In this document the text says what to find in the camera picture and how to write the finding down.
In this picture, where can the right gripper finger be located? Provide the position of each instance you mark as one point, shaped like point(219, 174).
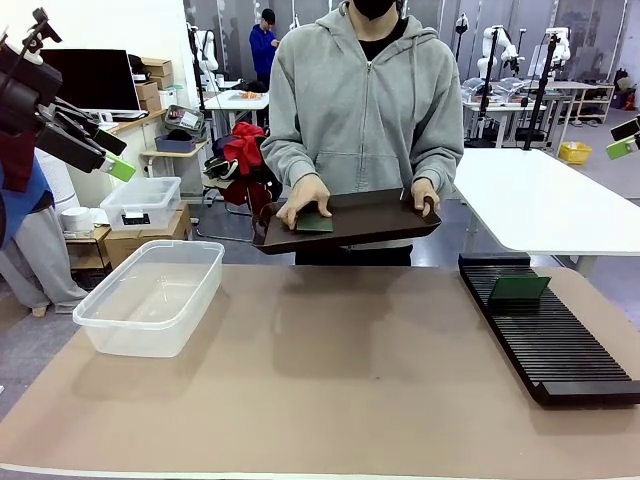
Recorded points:
point(627, 129)
point(625, 147)

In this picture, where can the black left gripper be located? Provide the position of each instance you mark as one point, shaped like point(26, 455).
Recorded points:
point(25, 95)

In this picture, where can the green PCB board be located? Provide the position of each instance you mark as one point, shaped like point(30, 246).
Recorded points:
point(520, 290)
point(317, 225)

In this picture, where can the dark brown serving tray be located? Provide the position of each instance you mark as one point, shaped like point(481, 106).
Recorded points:
point(370, 220)

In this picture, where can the person's left forearm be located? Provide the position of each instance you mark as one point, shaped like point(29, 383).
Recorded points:
point(437, 160)

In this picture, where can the person's right forearm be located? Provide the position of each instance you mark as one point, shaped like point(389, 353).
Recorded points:
point(290, 160)

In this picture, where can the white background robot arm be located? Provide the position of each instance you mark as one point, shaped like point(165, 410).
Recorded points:
point(492, 55)
point(207, 50)
point(557, 47)

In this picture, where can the person's left hand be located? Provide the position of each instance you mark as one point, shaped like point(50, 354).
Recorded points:
point(427, 192)

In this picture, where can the person's right hand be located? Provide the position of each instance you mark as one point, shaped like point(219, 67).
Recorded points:
point(307, 192)

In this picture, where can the wooden shelf unit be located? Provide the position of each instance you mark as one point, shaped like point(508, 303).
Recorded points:
point(590, 100)

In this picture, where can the yellow plastic basket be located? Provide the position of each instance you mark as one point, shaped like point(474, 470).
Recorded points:
point(575, 152)

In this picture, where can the black computer monitor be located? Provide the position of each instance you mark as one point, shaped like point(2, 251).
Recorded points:
point(95, 80)

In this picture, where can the white cylindrical device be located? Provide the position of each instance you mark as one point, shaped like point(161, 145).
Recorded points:
point(77, 220)

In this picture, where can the small cardboard box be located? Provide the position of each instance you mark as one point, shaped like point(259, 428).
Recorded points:
point(146, 91)
point(157, 67)

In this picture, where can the clear lidded storage bin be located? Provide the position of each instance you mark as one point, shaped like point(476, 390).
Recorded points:
point(142, 202)

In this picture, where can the grey blue bin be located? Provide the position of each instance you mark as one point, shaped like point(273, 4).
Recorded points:
point(175, 144)

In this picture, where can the black tripod stand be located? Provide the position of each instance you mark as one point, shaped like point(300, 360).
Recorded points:
point(542, 90)

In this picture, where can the small wooden side table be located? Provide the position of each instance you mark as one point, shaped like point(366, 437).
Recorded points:
point(175, 156)

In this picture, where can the large cardboard box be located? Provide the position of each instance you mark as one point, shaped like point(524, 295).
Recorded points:
point(150, 240)

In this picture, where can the bystander in blue and grey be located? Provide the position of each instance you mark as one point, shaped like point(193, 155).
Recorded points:
point(30, 250)

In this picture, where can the white background table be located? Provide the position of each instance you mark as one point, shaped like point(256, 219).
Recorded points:
point(232, 102)

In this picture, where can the red jacket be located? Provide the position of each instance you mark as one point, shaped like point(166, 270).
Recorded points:
point(245, 145)

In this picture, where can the clear plastic box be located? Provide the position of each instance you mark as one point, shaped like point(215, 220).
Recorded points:
point(150, 305)

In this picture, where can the bystander in blue hoodie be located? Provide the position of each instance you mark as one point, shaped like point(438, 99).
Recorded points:
point(262, 50)

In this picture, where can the black slotted PCB rack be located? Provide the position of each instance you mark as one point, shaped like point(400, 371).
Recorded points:
point(540, 340)

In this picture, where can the person in grey hoodie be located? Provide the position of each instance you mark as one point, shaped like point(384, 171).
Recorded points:
point(365, 100)

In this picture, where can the black face mask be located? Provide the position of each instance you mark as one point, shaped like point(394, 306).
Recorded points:
point(372, 7)

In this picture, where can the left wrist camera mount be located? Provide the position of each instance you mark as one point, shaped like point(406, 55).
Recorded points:
point(42, 30)

